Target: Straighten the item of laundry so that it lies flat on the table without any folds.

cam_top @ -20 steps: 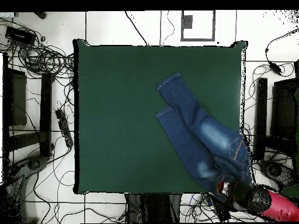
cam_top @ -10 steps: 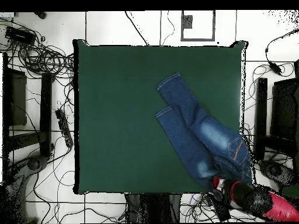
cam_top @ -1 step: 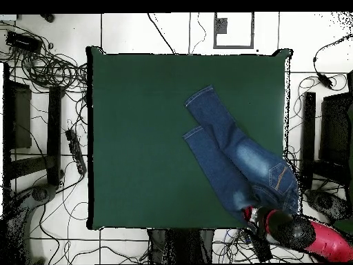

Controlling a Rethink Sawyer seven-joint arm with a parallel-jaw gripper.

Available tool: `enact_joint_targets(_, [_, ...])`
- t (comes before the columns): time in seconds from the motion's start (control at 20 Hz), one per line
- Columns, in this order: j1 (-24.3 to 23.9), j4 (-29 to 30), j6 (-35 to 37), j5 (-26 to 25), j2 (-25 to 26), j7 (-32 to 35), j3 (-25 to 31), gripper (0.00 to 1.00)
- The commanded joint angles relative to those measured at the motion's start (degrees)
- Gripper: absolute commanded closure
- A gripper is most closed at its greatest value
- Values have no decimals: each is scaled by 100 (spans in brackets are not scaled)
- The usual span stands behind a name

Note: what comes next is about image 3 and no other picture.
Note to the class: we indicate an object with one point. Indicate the blue denim jeans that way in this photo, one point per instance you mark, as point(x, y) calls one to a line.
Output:
point(234, 165)

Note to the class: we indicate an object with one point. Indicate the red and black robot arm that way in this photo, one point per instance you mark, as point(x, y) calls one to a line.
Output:
point(325, 243)

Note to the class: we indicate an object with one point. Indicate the black bar device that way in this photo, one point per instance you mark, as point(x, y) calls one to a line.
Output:
point(260, 248)

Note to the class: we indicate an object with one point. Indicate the dark grey stand foot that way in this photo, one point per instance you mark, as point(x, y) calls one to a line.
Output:
point(322, 200)
point(40, 194)

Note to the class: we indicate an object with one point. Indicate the dark green fabric piece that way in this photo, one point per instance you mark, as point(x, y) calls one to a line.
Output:
point(343, 225)

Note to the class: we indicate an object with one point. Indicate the black stand bar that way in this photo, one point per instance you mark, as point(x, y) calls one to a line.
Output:
point(308, 132)
point(53, 132)

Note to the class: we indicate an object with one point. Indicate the dark green table cloth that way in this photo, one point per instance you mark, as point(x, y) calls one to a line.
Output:
point(124, 138)

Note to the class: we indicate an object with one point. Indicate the black power strip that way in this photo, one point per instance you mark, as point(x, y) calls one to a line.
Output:
point(75, 150)

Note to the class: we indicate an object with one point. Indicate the small dark grey square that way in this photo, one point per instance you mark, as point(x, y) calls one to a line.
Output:
point(221, 26)

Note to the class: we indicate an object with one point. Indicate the small black curved object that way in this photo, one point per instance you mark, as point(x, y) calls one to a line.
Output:
point(48, 18)

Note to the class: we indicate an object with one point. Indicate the black power adapter box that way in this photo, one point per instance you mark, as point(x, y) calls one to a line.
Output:
point(23, 41)

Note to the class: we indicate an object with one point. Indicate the grey square frame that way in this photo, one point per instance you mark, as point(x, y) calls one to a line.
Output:
point(234, 47)

